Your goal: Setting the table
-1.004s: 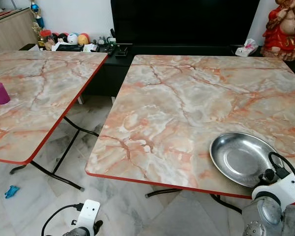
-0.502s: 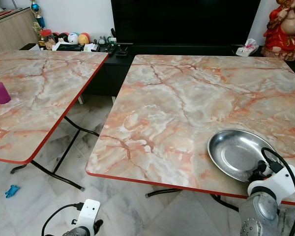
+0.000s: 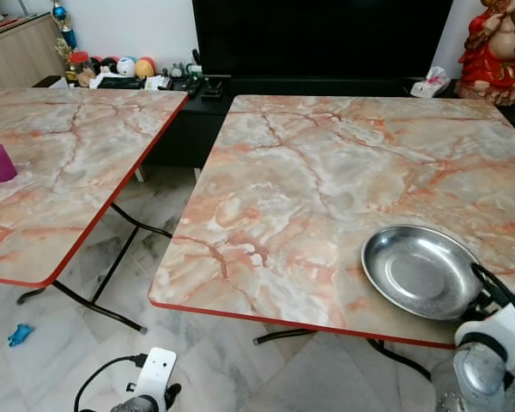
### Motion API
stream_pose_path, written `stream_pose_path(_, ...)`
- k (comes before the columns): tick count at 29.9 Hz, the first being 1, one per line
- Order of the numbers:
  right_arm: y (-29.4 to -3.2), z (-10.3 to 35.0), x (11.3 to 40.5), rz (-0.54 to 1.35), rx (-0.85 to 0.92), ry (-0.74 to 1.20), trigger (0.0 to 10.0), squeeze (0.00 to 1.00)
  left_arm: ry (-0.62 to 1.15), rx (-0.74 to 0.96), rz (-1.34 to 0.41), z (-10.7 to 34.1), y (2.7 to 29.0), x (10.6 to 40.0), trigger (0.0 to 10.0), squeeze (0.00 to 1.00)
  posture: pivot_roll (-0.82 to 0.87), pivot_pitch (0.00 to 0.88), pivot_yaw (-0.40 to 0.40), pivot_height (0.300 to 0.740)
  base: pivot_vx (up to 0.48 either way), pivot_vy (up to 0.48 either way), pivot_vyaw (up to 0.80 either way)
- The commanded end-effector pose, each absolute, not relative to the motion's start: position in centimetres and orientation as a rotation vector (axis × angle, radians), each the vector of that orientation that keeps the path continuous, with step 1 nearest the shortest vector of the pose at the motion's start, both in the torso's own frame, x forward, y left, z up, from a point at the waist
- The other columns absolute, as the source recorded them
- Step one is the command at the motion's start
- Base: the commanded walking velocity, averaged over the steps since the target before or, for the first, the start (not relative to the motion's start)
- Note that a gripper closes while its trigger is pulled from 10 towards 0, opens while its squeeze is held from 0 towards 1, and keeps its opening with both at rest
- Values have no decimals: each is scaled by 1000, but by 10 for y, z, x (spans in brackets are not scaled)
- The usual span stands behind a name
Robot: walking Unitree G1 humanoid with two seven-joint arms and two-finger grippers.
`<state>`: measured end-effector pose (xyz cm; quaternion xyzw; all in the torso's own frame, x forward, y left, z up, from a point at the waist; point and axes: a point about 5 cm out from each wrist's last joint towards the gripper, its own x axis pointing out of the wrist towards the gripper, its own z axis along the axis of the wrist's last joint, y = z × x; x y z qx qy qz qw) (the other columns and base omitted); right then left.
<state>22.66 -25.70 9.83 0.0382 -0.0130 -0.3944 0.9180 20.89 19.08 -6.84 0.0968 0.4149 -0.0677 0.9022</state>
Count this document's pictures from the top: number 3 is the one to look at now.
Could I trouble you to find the round steel plate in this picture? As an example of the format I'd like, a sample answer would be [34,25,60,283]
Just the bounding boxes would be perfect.
[360,224,487,322]

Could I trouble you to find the small blue floor toy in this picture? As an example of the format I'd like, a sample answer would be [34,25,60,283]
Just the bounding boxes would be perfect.
[6,323,34,348]

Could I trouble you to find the marble folding table red edge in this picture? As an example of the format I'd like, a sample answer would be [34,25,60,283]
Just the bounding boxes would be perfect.
[148,94,515,383]
[0,86,191,334]

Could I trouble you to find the white tissue pack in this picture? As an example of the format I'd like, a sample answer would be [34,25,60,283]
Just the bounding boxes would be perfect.
[409,66,452,99]

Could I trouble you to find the red Buddha statue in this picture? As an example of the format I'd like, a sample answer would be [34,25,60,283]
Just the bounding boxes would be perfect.
[456,0,515,106]

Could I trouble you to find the black television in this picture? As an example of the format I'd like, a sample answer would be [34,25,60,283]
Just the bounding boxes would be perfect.
[191,0,455,83]

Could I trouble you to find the orange round toy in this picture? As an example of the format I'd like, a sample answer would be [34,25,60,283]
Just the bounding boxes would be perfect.
[136,56,158,80]

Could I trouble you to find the white round toy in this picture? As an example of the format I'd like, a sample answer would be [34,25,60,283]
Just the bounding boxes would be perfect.
[116,56,139,79]

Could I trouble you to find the light wooden cabinet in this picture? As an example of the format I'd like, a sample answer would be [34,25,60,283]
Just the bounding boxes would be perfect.
[0,12,66,94]

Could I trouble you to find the blue ornament figurine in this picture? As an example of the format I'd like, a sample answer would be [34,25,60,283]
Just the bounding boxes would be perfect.
[51,0,79,49]

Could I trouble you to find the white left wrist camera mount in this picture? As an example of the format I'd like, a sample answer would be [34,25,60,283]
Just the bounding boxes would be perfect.
[140,347,178,412]

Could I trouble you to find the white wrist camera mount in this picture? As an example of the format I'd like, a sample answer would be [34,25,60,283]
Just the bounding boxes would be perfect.
[140,347,178,412]
[454,290,515,367]

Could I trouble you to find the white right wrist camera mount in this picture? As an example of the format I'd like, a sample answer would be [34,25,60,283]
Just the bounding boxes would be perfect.
[454,290,515,367]

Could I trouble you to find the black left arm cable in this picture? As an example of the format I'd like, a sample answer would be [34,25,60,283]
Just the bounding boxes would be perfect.
[73,354,148,412]

